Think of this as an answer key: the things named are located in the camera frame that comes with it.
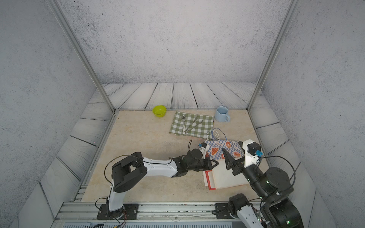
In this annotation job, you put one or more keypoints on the left frame post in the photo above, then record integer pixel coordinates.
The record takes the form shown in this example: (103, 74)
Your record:
(63, 22)

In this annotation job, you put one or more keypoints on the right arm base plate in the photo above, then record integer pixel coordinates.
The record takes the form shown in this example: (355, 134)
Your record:
(222, 211)

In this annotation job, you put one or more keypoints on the metal spoon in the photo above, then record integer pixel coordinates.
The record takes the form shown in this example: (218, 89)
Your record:
(184, 124)

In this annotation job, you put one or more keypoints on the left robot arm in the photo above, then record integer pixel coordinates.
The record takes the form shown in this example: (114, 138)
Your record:
(129, 171)

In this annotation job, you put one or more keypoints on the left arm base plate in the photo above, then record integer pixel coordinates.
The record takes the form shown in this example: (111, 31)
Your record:
(128, 212)

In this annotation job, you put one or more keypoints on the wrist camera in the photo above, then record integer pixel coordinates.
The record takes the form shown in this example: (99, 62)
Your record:
(252, 153)
(204, 149)

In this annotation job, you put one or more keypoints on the right frame post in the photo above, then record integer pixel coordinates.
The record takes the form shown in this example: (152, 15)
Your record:
(293, 6)

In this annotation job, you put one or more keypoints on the red paper gift bag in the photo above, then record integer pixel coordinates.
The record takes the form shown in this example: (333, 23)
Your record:
(210, 179)

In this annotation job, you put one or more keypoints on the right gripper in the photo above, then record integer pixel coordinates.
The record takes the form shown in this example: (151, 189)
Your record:
(233, 163)

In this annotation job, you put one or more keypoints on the green plastic bowl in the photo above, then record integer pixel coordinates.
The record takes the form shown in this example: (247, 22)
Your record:
(159, 110)

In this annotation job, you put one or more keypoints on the white Happy Every Day bag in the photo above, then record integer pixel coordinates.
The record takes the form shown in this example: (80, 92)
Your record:
(209, 136)

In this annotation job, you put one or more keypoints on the green checkered cloth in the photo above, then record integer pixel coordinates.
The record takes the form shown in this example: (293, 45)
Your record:
(196, 125)

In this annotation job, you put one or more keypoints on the blue checkered paper bag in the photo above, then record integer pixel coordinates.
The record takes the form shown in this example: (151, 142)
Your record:
(224, 178)

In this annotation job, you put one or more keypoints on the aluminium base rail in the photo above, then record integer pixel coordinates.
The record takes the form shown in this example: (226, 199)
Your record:
(80, 214)

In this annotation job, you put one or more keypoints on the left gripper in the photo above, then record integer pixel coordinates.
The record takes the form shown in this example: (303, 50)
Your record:
(208, 165)

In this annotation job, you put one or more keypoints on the light blue mug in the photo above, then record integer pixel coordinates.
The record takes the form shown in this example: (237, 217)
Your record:
(222, 114)

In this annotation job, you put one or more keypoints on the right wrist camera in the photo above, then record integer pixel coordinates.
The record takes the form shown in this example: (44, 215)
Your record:
(252, 153)

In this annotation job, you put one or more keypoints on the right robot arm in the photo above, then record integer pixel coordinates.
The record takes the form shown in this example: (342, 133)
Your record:
(273, 188)

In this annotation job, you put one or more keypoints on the frame post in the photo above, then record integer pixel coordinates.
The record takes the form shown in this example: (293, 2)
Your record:
(63, 22)
(293, 6)

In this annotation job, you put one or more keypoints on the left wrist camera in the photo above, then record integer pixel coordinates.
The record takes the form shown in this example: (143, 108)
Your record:
(204, 149)

